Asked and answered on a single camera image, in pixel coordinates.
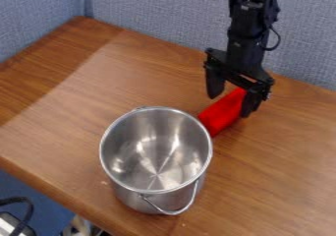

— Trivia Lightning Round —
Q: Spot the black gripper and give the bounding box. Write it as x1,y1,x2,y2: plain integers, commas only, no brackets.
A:
204,36,275,118

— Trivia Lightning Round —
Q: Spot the red rectangular block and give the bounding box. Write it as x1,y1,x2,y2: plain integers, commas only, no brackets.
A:
199,88,246,137

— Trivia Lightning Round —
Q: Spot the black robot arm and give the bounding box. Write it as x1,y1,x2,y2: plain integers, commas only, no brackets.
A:
204,0,282,118

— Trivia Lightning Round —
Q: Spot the grey box under table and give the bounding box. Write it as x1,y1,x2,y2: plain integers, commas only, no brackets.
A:
0,212,38,236

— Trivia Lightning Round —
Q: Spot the metal pot with handle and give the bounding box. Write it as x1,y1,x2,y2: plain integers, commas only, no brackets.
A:
100,106,212,215

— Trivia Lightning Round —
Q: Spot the black cable under table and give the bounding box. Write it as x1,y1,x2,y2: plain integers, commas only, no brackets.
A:
0,196,36,236

